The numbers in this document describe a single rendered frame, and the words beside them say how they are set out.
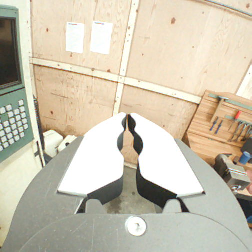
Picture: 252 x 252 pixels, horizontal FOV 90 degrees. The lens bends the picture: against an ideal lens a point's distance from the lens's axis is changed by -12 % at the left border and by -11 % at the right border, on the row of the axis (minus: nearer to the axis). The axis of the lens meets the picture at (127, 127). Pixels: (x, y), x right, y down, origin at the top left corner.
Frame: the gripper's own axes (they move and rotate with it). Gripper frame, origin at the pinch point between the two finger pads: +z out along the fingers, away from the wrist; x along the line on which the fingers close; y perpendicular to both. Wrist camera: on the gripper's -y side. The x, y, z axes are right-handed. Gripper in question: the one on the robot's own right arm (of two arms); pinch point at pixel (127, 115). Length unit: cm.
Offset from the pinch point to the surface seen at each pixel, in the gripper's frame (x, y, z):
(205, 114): 88, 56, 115
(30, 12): -108, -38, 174
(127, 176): 11, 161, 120
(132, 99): 12, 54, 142
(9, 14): -46, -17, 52
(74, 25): -53, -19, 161
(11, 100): -52, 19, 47
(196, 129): 84, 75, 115
